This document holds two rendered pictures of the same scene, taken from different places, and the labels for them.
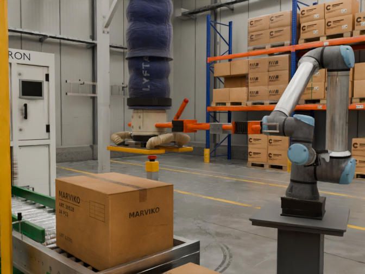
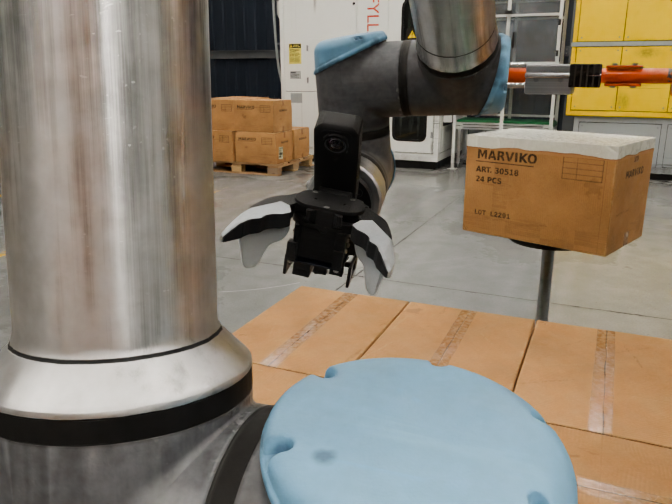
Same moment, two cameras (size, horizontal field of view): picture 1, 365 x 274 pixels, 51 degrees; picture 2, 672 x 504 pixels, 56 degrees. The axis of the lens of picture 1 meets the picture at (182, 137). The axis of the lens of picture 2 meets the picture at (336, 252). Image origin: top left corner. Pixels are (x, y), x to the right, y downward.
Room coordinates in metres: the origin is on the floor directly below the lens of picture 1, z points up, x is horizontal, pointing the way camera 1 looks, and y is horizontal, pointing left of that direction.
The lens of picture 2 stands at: (2.46, -0.85, 1.28)
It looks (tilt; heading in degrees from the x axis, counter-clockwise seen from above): 16 degrees down; 159
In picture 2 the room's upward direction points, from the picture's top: straight up
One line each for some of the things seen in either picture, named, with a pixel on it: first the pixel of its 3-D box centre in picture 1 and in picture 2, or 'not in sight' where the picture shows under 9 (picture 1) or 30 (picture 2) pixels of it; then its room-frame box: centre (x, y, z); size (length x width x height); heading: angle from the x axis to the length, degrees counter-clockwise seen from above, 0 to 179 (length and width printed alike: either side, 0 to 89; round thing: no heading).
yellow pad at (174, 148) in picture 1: (163, 144); not in sight; (2.02, 0.10, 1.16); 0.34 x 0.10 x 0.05; 45
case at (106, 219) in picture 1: (112, 216); not in sight; (2.14, 0.40, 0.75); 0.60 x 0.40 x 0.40; 42
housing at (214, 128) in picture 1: (220, 128); (550, 79); (1.62, -0.16, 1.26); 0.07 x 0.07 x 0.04; 45
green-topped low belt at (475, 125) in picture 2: not in sight; (503, 144); (-4.56, 4.26, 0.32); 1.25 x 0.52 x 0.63; 45
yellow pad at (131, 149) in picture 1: (134, 146); not in sight; (1.88, 0.24, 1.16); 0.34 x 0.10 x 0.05; 45
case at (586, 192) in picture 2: not in sight; (554, 185); (0.41, 0.91, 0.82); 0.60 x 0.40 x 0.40; 26
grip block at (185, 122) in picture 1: (184, 125); not in sight; (1.77, -0.01, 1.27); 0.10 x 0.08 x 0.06; 135
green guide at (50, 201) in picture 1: (56, 201); not in sight; (3.18, 1.05, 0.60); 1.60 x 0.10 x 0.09; 45
